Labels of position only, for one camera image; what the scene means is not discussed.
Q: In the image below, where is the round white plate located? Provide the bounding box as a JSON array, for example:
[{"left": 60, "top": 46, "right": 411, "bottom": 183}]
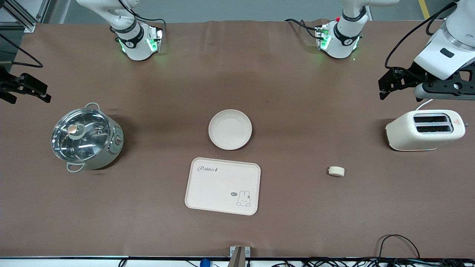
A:
[{"left": 208, "top": 109, "right": 253, "bottom": 151}]

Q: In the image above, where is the cream two-slot toaster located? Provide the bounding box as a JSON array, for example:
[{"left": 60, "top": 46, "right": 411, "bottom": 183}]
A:
[{"left": 385, "top": 109, "right": 469, "bottom": 151}]

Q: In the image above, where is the glass pot lid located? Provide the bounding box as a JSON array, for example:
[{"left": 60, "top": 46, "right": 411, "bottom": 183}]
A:
[{"left": 51, "top": 108, "right": 112, "bottom": 162}]

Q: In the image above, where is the steel pot with glass lid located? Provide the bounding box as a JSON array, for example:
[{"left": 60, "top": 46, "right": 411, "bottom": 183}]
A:
[{"left": 51, "top": 103, "right": 124, "bottom": 173}]

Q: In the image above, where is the brown table cover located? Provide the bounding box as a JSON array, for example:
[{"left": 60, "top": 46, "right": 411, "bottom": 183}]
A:
[{"left": 0, "top": 19, "right": 475, "bottom": 259}]

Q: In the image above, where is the white rabbit print tray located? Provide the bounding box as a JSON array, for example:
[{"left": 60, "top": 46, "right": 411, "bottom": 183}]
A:
[{"left": 184, "top": 157, "right": 261, "bottom": 216}]

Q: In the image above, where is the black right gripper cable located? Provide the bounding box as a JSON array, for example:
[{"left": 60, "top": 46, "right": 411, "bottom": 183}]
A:
[{"left": 0, "top": 33, "right": 44, "bottom": 69}]

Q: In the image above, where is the white toaster power cable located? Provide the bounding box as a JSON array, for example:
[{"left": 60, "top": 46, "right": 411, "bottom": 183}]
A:
[{"left": 415, "top": 98, "right": 435, "bottom": 112}]

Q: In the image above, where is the aluminium frame profile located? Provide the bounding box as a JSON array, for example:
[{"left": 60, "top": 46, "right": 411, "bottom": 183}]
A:
[{"left": 0, "top": 0, "right": 60, "bottom": 33}]

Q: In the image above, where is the black left arm base cable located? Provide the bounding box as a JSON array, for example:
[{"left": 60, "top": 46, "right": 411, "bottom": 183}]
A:
[{"left": 285, "top": 18, "right": 320, "bottom": 38}]

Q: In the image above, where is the black arm base cable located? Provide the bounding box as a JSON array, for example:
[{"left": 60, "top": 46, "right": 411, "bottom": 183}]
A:
[
  {"left": 285, "top": 18, "right": 320, "bottom": 38},
  {"left": 118, "top": 0, "right": 166, "bottom": 30}
]

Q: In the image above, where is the black right arm base cable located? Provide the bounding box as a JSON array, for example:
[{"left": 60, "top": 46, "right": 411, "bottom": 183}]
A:
[{"left": 118, "top": 0, "right": 166, "bottom": 30}]

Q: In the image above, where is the black looped cable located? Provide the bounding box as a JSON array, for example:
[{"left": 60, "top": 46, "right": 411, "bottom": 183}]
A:
[{"left": 378, "top": 234, "right": 421, "bottom": 261}]

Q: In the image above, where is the black cable tangle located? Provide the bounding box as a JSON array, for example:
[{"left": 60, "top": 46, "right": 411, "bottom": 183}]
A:
[{"left": 271, "top": 257, "right": 475, "bottom": 267}]

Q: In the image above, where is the grey metal camera bracket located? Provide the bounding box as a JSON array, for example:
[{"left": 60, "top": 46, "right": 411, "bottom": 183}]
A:
[{"left": 229, "top": 245, "right": 251, "bottom": 267}]

